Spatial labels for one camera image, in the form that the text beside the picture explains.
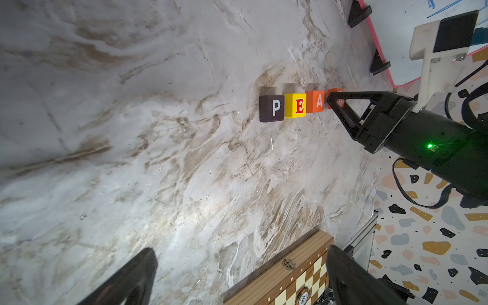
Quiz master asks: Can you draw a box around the black whiteboard stand foot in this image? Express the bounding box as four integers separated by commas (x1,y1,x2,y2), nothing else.
348,0,372,29

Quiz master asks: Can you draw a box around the pink framed whiteboard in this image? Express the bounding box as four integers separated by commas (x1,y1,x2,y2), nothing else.
359,1,487,87

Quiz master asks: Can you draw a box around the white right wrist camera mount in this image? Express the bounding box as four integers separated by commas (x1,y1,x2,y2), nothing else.
409,10,479,113

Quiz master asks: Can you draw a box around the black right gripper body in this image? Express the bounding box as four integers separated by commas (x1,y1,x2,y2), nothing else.
358,91,487,198

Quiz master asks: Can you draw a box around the chess piece on board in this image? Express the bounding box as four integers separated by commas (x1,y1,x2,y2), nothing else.
295,287,311,305

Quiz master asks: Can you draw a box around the yellow E letter block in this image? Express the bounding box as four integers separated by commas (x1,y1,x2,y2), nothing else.
284,94,307,119

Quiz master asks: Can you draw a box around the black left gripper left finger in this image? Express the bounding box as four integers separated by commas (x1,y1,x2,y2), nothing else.
80,248,158,304

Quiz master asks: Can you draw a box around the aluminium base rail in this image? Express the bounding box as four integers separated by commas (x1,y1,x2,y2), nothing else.
342,210,378,271

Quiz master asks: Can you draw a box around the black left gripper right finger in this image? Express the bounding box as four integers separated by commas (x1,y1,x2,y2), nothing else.
326,245,406,305

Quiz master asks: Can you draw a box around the wooden chessboard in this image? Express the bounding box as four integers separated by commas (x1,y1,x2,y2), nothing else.
224,230,334,304

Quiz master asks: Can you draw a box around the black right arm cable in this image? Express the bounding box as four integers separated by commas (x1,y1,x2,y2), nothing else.
391,156,456,210

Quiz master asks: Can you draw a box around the orange A letter block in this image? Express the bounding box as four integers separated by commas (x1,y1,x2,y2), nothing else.
306,90,325,114

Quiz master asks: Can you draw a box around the brown P letter block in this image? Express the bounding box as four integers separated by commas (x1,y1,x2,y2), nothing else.
259,95,285,123

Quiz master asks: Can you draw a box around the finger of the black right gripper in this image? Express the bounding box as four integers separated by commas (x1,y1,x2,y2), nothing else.
327,91,393,139

